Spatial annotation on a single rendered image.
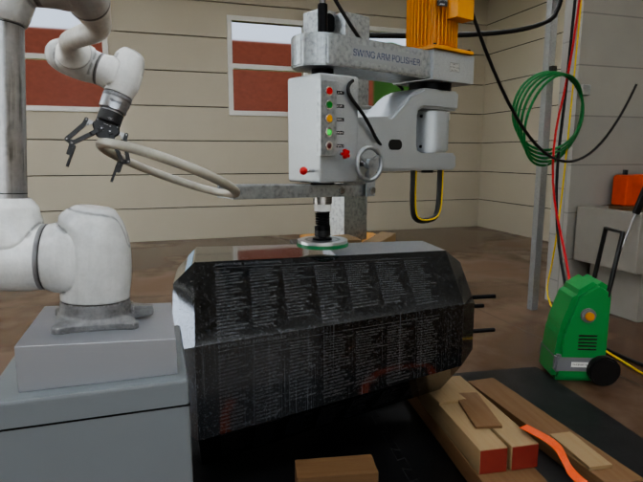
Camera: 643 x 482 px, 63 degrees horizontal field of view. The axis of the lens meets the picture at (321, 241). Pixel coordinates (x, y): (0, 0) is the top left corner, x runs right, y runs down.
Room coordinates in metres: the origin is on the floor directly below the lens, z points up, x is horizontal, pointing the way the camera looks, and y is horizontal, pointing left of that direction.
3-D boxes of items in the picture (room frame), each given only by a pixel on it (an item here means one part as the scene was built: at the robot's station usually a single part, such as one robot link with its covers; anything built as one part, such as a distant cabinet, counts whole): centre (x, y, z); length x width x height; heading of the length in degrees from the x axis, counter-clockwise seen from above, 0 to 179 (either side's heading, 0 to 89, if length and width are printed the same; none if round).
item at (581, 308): (2.95, -1.50, 0.43); 0.35 x 0.35 x 0.87; 86
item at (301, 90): (2.25, -0.07, 1.37); 0.36 x 0.22 x 0.45; 128
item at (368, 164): (2.18, -0.17, 1.24); 0.15 x 0.10 x 0.15; 128
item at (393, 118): (2.43, -0.32, 1.35); 0.74 x 0.23 x 0.49; 128
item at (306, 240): (2.20, 0.00, 0.92); 0.21 x 0.21 x 0.01
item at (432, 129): (2.61, -0.52, 1.39); 0.19 x 0.19 x 0.20
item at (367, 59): (2.42, -0.28, 1.66); 0.96 x 0.25 x 0.17; 128
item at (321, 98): (2.07, -0.02, 1.42); 0.08 x 0.03 x 0.28; 128
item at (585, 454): (1.98, -1.05, 0.09); 0.25 x 0.10 x 0.01; 11
